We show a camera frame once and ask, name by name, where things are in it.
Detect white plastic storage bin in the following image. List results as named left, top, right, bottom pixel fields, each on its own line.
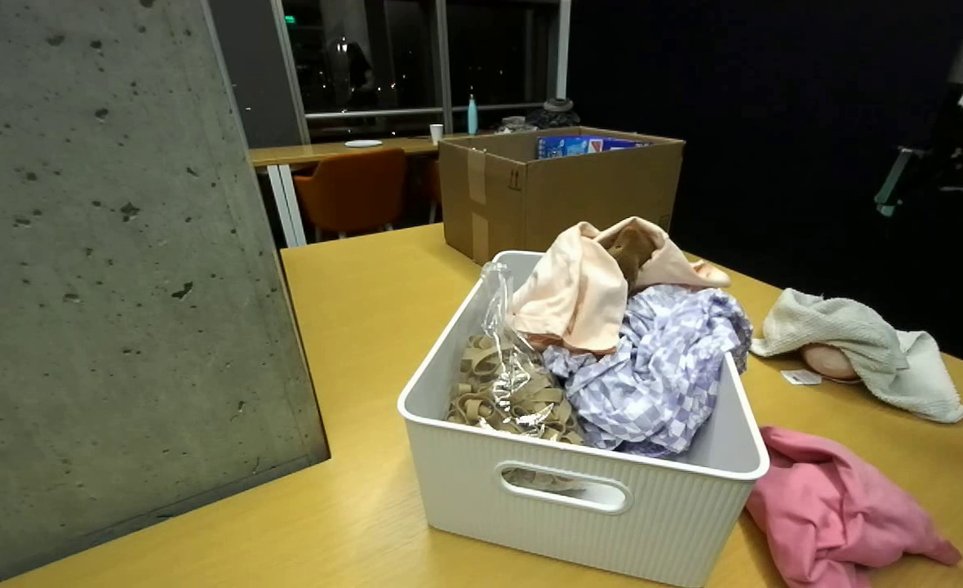
left=395, top=247, right=775, bottom=588

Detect brown cardboard box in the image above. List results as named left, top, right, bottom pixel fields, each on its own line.
left=433, top=123, right=689, bottom=269

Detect orange chair white legs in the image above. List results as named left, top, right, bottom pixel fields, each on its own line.
left=292, top=146, right=411, bottom=242

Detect clear bag brown snacks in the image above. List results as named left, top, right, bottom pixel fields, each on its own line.
left=443, top=257, right=587, bottom=448

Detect blue package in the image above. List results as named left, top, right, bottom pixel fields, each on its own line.
left=536, top=132, right=641, bottom=161

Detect pale peach shirt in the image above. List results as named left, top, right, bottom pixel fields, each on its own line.
left=508, top=214, right=734, bottom=356

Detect dark bag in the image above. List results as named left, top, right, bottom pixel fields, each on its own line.
left=525, top=96, right=586, bottom=132

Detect blue white checked cloth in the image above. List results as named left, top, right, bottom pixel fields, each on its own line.
left=542, top=281, right=753, bottom=456

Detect white window frame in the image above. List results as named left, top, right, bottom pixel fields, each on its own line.
left=265, top=0, right=576, bottom=142

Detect long wooden counter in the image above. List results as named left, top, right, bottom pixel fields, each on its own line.
left=248, top=132, right=443, bottom=252

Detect rose pink shirt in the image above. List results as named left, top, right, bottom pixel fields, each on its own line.
left=746, top=421, right=963, bottom=588

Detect grey white towel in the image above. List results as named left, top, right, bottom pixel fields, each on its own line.
left=749, top=284, right=963, bottom=428

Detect brown moose plush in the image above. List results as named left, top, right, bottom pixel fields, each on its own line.
left=604, top=222, right=662, bottom=287

